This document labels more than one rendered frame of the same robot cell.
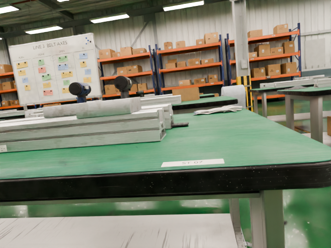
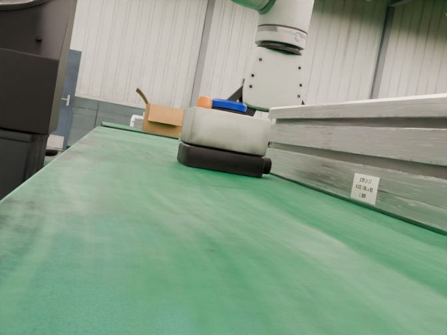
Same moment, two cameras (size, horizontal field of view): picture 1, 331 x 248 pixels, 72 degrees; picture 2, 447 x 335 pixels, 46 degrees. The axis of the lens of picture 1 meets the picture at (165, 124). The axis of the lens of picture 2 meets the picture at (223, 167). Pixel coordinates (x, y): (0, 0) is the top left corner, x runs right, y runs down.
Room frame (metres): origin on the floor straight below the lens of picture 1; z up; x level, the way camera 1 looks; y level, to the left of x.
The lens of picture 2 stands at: (0.43, 0.18, 0.81)
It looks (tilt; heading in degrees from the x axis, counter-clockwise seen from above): 3 degrees down; 67
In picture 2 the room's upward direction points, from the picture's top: 10 degrees clockwise
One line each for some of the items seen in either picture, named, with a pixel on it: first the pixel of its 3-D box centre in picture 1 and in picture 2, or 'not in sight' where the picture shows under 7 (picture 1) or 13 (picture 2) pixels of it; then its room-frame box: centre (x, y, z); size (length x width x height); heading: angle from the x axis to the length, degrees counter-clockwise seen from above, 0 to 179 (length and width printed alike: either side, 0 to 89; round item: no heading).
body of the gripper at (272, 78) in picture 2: not in sight; (273, 78); (0.83, 0.97, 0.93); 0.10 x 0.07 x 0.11; 170
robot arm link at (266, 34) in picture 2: not in sight; (281, 41); (0.83, 0.97, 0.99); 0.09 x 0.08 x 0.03; 170
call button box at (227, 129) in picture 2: not in sight; (229, 141); (0.65, 0.70, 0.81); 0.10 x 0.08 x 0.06; 170
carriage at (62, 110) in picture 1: (70, 112); not in sight; (0.91, 0.37, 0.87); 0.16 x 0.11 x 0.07; 80
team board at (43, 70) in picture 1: (61, 100); not in sight; (3.88, 1.70, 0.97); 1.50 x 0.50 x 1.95; 80
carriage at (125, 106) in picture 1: (110, 111); not in sight; (0.68, 0.16, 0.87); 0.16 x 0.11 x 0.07; 80
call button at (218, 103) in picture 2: not in sight; (227, 110); (0.65, 0.70, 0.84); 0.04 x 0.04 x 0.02
